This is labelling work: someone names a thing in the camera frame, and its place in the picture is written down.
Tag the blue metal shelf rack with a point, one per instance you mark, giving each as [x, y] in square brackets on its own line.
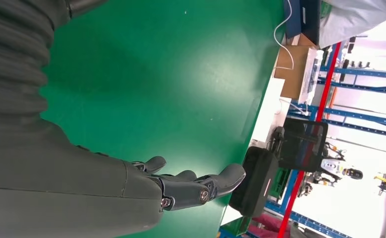
[360, 120]

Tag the pink cloth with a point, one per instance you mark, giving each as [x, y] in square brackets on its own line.
[266, 226]

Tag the green plastic crate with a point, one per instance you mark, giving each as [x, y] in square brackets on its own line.
[279, 184]

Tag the brown cardboard box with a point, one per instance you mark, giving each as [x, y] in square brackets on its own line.
[291, 72]

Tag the black zip case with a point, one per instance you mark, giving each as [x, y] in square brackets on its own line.
[255, 184]

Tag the green table board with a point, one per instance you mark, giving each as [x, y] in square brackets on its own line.
[163, 82]

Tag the black remote controller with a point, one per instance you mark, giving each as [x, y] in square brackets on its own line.
[302, 144]

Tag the dark blue folio case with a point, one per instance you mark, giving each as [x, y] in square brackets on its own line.
[306, 19]

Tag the white and black device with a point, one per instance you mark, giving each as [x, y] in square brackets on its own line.
[335, 167]

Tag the person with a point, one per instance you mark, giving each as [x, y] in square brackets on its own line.
[353, 19]

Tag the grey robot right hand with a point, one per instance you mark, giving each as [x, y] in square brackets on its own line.
[64, 197]

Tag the small yellow tool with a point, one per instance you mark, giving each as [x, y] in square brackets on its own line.
[383, 179]

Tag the flat white box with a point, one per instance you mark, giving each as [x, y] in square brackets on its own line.
[268, 111]

